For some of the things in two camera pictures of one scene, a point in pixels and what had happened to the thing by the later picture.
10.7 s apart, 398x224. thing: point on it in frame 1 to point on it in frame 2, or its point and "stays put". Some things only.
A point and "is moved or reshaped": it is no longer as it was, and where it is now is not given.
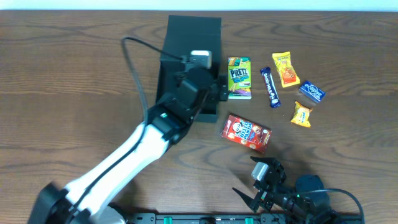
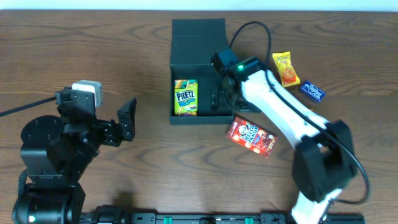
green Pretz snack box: x=239 y=78 is moved or reshaped
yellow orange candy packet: x=286 y=71 stays put
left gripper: x=222 y=88 to x=109 y=131
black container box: x=183 y=34 is moved or reshaped
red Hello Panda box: x=246 y=132 is moved or reshaped
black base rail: x=239 y=218 stays put
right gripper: x=267 y=185 to x=225 y=100
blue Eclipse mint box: x=311 y=91 stays put
